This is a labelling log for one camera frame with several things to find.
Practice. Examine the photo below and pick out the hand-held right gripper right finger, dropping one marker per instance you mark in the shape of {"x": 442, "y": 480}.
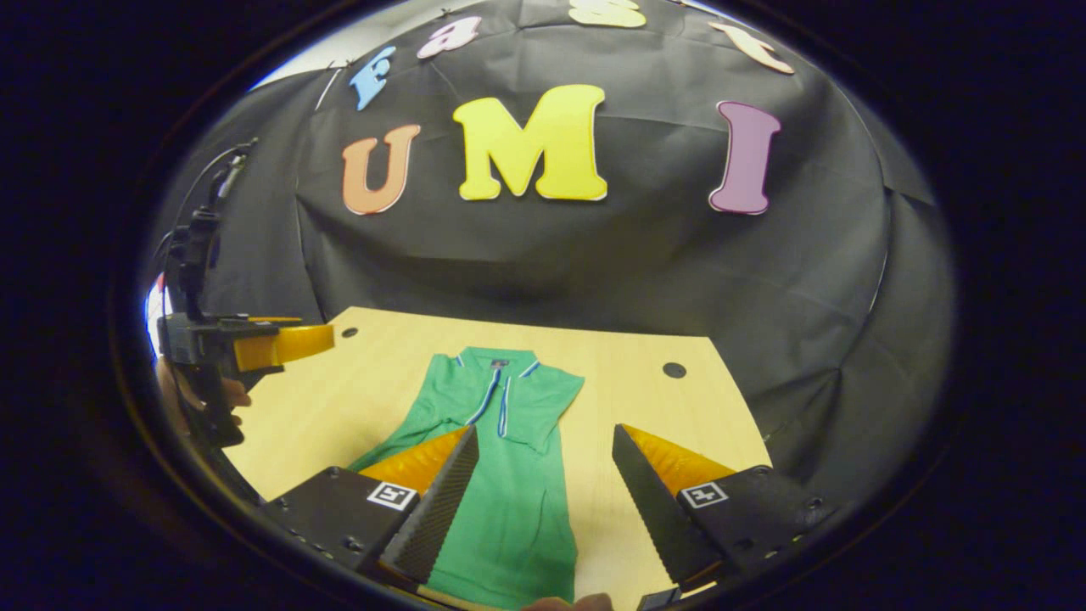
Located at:
{"x": 653, "y": 509}

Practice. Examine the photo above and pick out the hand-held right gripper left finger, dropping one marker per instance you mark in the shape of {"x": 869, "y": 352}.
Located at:
{"x": 437, "y": 509}

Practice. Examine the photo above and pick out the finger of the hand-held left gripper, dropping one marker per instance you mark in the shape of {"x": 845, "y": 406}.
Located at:
{"x": 284, "y": 346}

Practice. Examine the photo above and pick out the green T-shirt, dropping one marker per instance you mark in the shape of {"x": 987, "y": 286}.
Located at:
{"x": 517, "y": 509}

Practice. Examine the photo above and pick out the black backdrop cloth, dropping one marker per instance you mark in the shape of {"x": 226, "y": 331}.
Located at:
{"x": 551, "y": 255}

